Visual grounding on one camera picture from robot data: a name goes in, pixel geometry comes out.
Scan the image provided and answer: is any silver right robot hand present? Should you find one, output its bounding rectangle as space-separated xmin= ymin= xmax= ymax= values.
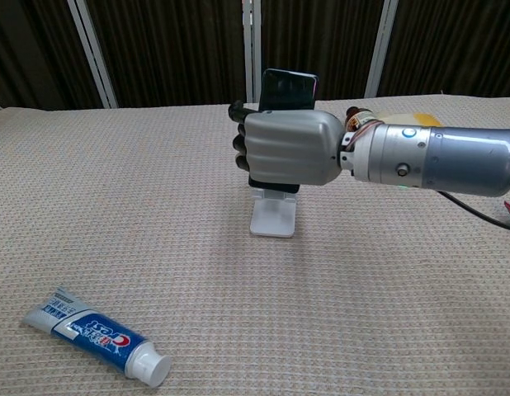
xmin=228 ymin=100 xmax=347 ymax=187

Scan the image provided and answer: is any black smartphone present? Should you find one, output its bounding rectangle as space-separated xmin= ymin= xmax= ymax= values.
xmin=248 ymin=68 xmax=320 ymax=196

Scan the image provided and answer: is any brown bottle with white label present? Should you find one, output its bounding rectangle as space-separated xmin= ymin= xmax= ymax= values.
xmin=344 ymin=106 xmax=382 ymax=134

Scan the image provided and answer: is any white phone stand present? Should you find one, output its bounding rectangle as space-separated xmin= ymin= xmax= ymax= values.
xmin=249 ymin=188 xmax=297 ymax=238

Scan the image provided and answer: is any yellow and white book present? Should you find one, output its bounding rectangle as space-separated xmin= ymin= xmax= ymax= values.
xmin=376 ymin=110 xmax=444 ymax=127

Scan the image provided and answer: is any beige woven tablecloth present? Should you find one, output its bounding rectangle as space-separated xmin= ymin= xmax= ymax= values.
xmin=0 ymin=94 xmax=510 ymax=396

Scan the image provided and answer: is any blue white toothpaste tube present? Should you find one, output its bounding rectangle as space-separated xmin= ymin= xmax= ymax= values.
xmin=20 ymin=287 xmax=172 ymax=389

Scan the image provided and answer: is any white partition frame post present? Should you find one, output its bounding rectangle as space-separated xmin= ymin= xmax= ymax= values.
xmin=364 ymin=0 xmax=399 ymax=99
xmin=241 ymin=0 xmax=263 ymax=104
xmin=66 ymin=0 xmax=119 ymax=110

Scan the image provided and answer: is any black cable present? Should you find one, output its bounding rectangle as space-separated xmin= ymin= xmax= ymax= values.
xmin=438 ymin=190 xmax=510 ymax=233

